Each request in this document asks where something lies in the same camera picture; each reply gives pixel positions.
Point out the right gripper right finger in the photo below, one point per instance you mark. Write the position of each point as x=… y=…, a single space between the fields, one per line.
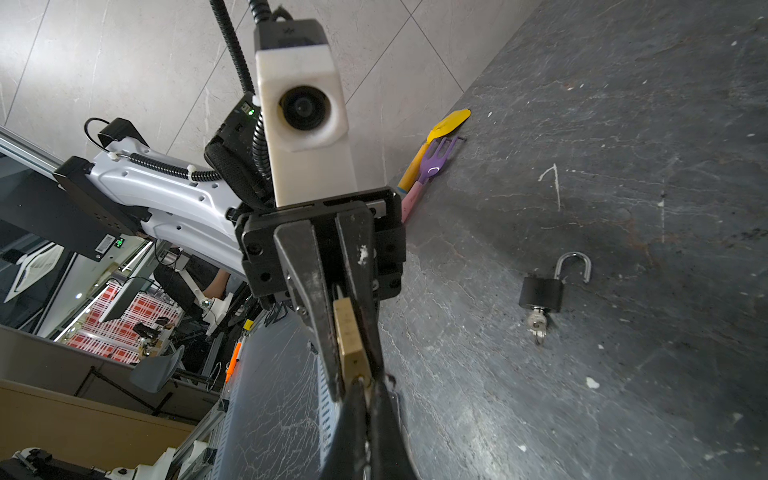
x=389 y=457

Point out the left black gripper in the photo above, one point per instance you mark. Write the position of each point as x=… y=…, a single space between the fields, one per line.
x=373 y=247

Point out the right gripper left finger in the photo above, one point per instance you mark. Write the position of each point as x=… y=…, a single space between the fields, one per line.
x=346 y=459

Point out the brass yellow padlock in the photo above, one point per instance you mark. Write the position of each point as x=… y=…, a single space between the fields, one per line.
x=353 y=359

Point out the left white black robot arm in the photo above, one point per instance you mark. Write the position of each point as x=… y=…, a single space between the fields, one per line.
x=130 y=188

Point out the black padlock with key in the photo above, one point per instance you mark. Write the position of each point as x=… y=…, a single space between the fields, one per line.
x=543 y=296

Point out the purple pink toy rake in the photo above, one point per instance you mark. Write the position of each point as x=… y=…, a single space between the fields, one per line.
x=433 y=161

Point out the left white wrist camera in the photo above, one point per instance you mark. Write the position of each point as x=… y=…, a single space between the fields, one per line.
x=304 y=112

